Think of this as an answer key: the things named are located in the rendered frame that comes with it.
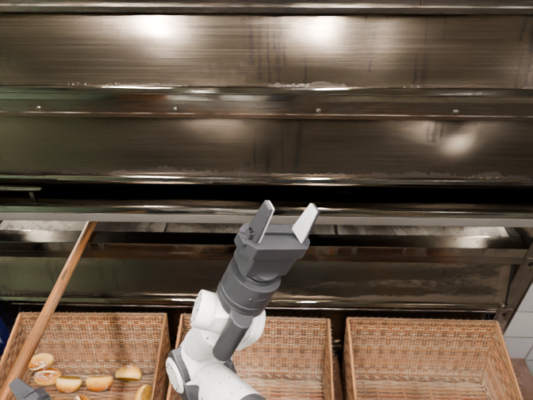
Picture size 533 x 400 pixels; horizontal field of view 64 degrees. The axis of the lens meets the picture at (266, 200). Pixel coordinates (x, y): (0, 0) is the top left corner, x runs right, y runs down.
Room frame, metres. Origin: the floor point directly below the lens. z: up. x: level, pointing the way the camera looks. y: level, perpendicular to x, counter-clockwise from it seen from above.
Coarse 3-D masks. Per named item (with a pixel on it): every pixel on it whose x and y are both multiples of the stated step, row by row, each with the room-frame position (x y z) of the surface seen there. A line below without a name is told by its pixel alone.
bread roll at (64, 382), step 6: (60, 378) 0.86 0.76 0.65; (66, 378) 0.87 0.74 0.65; (72, 378) 0.87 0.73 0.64; (78, 378) 0.87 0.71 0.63; (60, 384) 0.84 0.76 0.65; (66, 384) 0.84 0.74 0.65; (72, 384) 0.84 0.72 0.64; (78, 384) 0.85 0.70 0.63; (60, 390) 0.83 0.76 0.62; (66, 390) 0.83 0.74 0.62; (72, 390) 0.83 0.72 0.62
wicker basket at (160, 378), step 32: (64, 320) 0.99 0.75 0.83; (96, 320) 0.99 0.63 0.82; (160, 320) 0.99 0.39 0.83; (64, 352) 0.95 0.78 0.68; (96, 352) 0.95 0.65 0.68; (128, 352) 0.95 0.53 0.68; (160, 352) 0.86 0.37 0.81; (0, 384) 0.78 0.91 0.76; (32, 384) 0.87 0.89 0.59; (128, 384) 0.88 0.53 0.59; (160, 384) 0.80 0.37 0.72
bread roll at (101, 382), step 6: (90, 378) 0.87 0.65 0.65; (96, 378) 0.86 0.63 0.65; (102, 378) 0.86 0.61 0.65; (108, 378) 0.87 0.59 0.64; (90, 384) 0.85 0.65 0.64; (96, 384) 0.84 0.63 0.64; (102, 384) 0.85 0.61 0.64; (108, 384) 0.85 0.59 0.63; (96, 390) 0.83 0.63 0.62; (102, 390) 0.84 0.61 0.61
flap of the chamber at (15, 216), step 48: (0, 192) 1.01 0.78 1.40; (48, 192) 1.01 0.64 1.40; (96, 192) 1.01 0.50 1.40; (144, 192) 1.01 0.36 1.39; (192, 192) 1.02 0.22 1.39; (240, 192) 1.02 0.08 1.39; (288, 192) 1.02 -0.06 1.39; (336, 192) 1.02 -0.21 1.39; (384, 192) 1.02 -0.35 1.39; (432, 192) 1.02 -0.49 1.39; (480, 192) 1.02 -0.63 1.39; (528, 192) 1.02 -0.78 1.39
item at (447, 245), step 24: (0, 240) 1.04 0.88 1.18; (24, 240) 1.04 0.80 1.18; (48, 240) 1.04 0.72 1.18; (72, 240) 1.04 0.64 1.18; (96, 240) 1.04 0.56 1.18; (120, 240) 1.04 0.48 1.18; (144, 240) 1.04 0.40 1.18; (168, 240) 1.04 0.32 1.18; (192, 240) 1.04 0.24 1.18; (216, 240) 1.04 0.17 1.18; (312, 240) 1.04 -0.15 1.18; (336, 240) 1.04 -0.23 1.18; (360, 240) 1.04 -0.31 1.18; (384, 240) 1.04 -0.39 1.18; (408, 240) 1.04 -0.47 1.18; (432, 240) 1.04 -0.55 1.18; (456, 240) 1.04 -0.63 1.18; (480, 240) 1.04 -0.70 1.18; (504, 240) 1.04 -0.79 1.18
